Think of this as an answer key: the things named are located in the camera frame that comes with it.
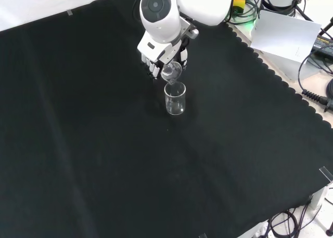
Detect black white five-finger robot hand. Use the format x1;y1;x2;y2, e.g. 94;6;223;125
137;34;189;81

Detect black ribbed cable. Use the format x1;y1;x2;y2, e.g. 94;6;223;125
297;47;333;112

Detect small clear glass beaker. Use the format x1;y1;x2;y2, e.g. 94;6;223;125
160;61;183;86

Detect dark coiled cable bundle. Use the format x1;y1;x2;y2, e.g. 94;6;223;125
225;0;262;26

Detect black bench cloth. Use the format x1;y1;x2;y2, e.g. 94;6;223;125
0;0;333;238

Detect clear glass beaker with spout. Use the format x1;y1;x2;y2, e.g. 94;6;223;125
163;82;187;116

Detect black floor cables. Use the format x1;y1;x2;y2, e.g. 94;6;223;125
267;184;333;238

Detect pale board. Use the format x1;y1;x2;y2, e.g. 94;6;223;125
249;9;323;82

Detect black tripod leg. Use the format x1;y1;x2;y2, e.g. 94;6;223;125
294;0;314;22

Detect black power adapter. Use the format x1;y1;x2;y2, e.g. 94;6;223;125
311;32;333;58

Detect yellow stop button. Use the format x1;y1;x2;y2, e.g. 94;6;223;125
232;0;247;12

